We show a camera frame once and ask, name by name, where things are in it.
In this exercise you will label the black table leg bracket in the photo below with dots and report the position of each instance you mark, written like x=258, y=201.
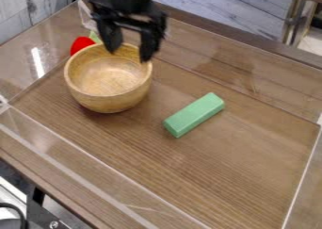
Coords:
x=39, y=217

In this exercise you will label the metal table leg background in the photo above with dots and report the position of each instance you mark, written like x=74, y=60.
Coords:
x=298, y=21

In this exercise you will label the green rectangular foam stick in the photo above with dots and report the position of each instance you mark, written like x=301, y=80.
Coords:
x=194, y=114

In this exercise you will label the red plush strawberry toy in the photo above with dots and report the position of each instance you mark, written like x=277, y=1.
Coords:
x=83, y=42

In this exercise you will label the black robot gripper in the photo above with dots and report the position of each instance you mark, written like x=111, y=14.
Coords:
x=134, y=11

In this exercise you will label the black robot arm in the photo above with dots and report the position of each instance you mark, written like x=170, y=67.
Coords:
x=136, y=15

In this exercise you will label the light brown wooden bowl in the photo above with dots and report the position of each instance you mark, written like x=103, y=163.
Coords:
x=107, y=82

